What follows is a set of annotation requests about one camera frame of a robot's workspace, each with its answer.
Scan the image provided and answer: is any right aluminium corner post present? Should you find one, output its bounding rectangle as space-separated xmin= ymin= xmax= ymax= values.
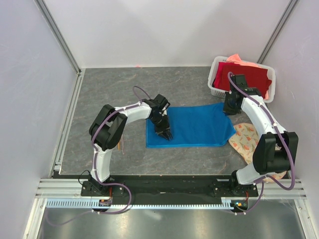
xmin=257 ymin=0 xmax=300 ymax=64

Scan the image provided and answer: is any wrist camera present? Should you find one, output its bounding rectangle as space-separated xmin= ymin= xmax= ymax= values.
xmin=153 ymin=94 xmax=170 ymax=111
xmin=231 ymin=75 xmax=248 ymax=91

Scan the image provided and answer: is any aluminium corner post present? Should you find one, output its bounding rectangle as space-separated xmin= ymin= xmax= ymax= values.
xmin=35 ymin=0 xmax=82 ymax=75
xmin=257 ymin=0 xmax=300 ymax=64

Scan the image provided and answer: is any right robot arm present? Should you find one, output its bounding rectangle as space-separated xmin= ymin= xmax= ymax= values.
xmin=223 ymin=91 xmax=299 ymax=196

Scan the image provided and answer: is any floral oval placemat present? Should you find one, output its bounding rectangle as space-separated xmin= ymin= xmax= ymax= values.
xmin=227 ymin=121 xmax=288 ymax=184

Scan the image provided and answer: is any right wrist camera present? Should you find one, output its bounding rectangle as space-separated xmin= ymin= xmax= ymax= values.
xmin=231 ymin=75 xmax=248 ymax=91

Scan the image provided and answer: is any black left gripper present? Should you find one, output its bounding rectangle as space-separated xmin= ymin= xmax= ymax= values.
xmin=149 ymin=114 xmax=172 ymax=140

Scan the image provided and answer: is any white plastic basket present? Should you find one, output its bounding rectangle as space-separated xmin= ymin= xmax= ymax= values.
xmin=208 ymin=56 xmax=276 ymax=103

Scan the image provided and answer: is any left aluminium corner post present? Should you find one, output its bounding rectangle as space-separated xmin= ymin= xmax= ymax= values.
xmin=35 ymin=0 xmax=82 ymax=75

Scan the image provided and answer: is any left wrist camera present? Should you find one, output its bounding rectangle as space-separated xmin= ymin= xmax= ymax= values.
xmin=153 ymin=94 xmax=170 ymax=111

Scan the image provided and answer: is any slotted cable duct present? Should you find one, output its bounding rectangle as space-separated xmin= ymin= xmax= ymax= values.
xmin=46 ymin=198 xmax=248 ymax=210

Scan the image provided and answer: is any blue cloth napkin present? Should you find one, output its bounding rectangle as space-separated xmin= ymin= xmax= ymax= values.
xmin=146 ymin=103 xmax=236 ymax=148

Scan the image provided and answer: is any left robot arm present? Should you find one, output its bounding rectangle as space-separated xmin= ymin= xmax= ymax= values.
xmin=89 ymin=94 xmax=173 ymax=196

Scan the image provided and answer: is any salmon cloth in basket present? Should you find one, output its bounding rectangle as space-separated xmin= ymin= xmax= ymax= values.
xmin=226 ymin=54 xmax=259 ymax=67

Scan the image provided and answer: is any red cloth in basket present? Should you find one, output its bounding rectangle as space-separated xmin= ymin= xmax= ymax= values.
xmin=212 ymin=62 xmax=271 ymax=100

